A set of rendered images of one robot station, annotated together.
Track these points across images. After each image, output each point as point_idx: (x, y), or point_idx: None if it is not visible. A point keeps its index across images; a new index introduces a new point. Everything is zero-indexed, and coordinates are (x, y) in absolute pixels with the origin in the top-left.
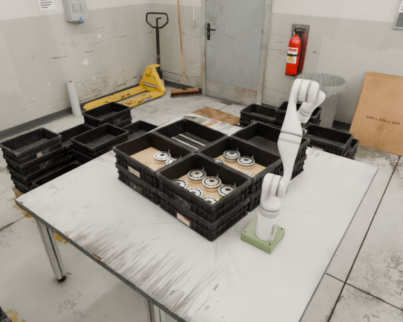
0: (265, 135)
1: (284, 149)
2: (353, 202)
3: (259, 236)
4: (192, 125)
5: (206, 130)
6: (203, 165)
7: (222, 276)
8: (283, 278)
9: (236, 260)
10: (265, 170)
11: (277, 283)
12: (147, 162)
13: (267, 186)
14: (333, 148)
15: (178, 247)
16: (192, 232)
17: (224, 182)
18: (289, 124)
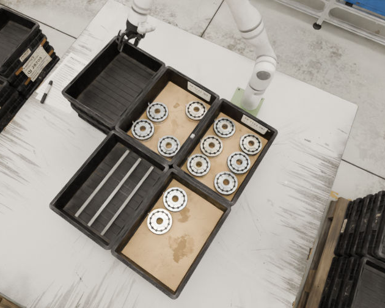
0: (79, 90)
1: (265, 35)
2: (178, 32)
3: (257, 106)
4: (67, 192)
5: (88, 165)
6: (183, 158)
7: (296, 136)
8: (284, 93)
9: (276, 127)
10: (200, 84)
11: (289, 98)
12: (170, 242)
13: (275, 71)
14: (33, 35)
15: (275, 178)
16: None
17: (202, 134)
18: (257, 14)
